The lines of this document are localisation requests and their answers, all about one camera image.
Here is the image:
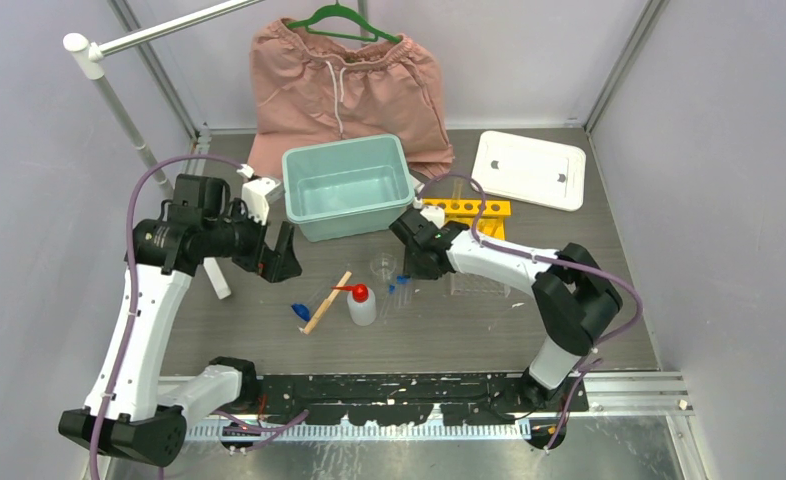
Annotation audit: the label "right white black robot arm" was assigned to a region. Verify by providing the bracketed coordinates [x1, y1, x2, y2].
[389, 207, 623, 411]

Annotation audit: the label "white red wash bottle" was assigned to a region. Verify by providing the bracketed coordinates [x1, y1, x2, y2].
[334, 283, 377, 326]

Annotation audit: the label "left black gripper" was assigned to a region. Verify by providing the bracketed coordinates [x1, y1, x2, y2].
[203, 198, 301, 282]

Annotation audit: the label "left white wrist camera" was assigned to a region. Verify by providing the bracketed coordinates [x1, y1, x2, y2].
[237, 165, 284, 225]

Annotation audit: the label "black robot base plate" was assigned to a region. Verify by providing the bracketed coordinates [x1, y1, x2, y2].
[221, 372, 589, 426]

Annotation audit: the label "small clear glass beaker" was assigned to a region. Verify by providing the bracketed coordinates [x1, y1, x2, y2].
[369, 253, 398, 284]

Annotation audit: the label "yellow test tube rack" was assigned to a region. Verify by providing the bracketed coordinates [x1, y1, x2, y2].
[422, 197, 513, 241]

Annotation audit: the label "pink shorts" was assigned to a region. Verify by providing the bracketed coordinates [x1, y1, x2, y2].
[248, 18, 454, 178]

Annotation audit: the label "white plastic tray lid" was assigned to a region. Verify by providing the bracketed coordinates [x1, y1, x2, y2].
[471, 131, 586, 212]

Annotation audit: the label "white metal clothes rack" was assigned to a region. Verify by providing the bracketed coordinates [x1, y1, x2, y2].
[62, 0, 266, 301]

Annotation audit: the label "clear well plate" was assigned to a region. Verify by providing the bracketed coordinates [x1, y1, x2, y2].
[449, 273, 511, 298]

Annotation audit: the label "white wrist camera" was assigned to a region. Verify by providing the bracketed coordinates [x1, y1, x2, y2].
[237, 165, 284, 225]
[412, 199, 446, 228]

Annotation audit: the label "green clothes hanger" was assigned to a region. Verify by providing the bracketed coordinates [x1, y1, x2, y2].
[286, 1, 402, 44]

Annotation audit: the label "wooden test tube clamp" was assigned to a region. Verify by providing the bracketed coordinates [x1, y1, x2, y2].
[301, 270, 352, 335]

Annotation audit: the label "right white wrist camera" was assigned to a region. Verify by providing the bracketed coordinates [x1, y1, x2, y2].
[412, 199, 446, 228]

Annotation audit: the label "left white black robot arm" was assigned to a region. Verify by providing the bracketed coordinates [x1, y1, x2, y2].
[58, 174, 302, 467]

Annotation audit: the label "teal plastic bin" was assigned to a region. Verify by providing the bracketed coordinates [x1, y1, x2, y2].
[282, 134, 415, 242]

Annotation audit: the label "blue cap test tube lying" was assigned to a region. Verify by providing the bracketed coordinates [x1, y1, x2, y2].
[290, 292, 323, 323]

